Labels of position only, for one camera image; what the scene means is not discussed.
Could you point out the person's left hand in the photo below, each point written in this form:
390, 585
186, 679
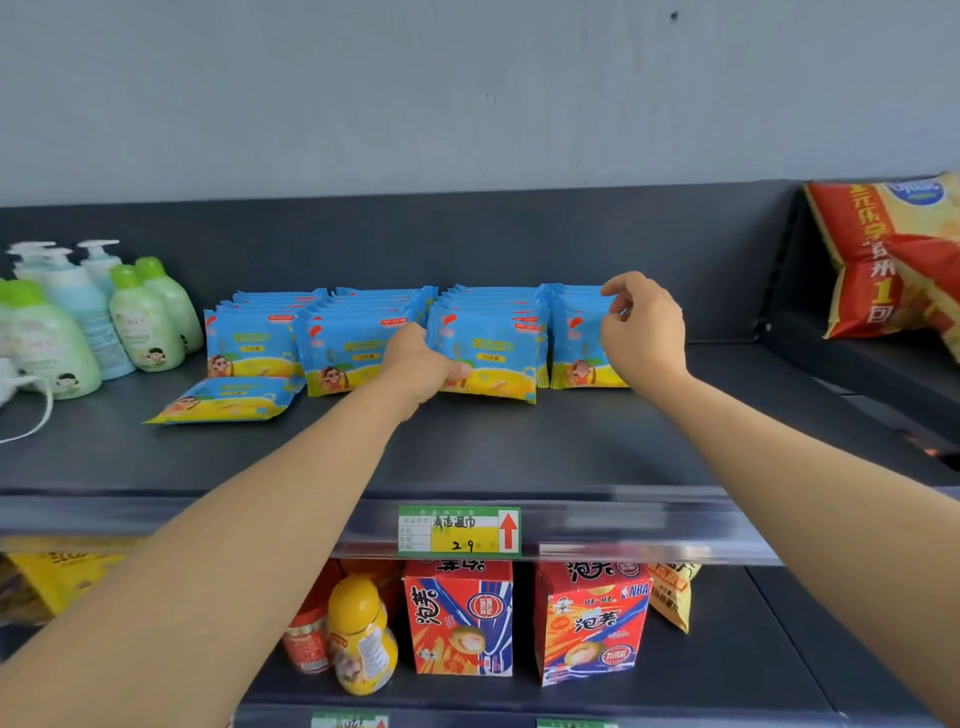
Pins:
412, 367

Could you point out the person's right hand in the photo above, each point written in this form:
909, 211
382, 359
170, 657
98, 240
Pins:
649, 337

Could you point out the dark grey store shelf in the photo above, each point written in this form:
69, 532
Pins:
525, 442

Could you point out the row of blue wipe packets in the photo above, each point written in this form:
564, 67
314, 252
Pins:
255, 337

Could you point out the person's right forearm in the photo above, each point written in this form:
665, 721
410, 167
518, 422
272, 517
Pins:
825, 495

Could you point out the person's left forearm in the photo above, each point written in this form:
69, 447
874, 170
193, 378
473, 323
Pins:
187, 585

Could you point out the red blue snack box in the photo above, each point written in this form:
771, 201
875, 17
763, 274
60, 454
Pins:
592, 622

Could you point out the green yellow price tag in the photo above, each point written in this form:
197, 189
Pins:
457, 532

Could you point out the red yellow snack bag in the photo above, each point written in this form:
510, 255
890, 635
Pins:
862, 247
937, 285

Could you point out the blue red snack packet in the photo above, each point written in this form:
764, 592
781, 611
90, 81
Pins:
457, 622

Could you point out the yellow bottle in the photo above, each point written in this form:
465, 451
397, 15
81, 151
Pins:
360, 637

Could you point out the red sausage packet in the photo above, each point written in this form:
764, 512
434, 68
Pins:
934, 450

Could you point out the blue pump bottle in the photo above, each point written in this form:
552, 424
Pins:
86, 315
101, 262
30, 259

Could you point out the green white price tag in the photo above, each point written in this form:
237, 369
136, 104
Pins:
349, 720

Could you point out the yellow white price tag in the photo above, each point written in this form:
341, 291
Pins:
577, 724

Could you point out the white power adapter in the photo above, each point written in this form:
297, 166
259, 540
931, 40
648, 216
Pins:
6, 382

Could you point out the yellow flat packet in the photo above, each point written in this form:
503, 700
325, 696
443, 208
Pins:
60, 577

